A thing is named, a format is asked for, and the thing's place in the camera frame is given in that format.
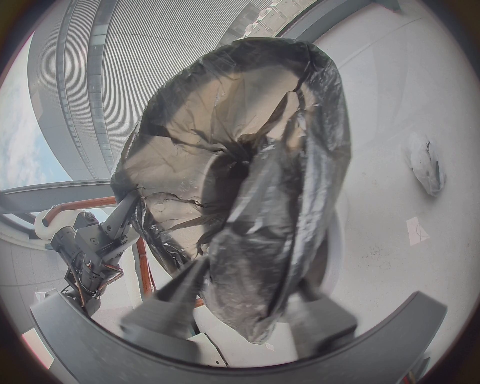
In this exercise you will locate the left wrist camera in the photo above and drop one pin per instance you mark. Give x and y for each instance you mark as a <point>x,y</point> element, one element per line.
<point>88,222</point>

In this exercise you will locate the white trash bin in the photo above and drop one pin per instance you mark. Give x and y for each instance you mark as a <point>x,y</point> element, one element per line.
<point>336,255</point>

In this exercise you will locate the crumpled white paper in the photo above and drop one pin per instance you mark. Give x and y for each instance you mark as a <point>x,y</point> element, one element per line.
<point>425,168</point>

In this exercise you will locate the wooden chair with white cushion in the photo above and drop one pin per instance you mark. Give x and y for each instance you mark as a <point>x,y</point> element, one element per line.
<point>56,225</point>

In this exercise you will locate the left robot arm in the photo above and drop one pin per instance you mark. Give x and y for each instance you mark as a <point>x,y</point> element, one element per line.
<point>80,277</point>

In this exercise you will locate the black plastic bag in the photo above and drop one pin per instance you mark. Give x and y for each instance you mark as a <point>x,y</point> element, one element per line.
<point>285,210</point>

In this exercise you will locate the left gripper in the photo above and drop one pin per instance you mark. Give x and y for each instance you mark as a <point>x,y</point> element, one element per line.
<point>99,249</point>

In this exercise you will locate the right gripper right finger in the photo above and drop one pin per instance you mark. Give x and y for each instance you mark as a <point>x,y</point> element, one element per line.
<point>322,330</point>

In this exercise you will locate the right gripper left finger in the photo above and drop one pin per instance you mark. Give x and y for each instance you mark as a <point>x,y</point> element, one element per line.
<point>170,307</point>

